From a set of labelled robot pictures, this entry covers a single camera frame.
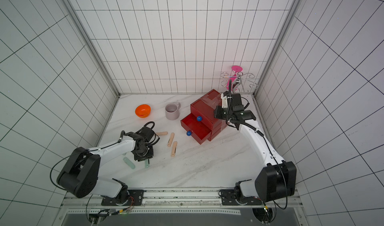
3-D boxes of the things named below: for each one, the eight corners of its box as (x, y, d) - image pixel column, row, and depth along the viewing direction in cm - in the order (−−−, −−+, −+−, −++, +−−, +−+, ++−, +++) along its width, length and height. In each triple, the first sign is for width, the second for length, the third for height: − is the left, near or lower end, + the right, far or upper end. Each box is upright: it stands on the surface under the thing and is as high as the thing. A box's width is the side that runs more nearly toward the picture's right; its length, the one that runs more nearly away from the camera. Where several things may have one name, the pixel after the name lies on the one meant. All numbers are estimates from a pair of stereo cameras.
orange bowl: (135, 118, 106) (133, 113, 102) (138, 108, 112) (136, 104, 108) (150, 118, 106) (148, 113, 102) (152, 108, 112) (151, 104, 108)
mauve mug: (165, 120, 106) (164, 114, 100) (167, 108, 113) (166, 102, 107) (179, 120, 106) (178, 114, 100) (180, 108, 113) (179, 102, 107)
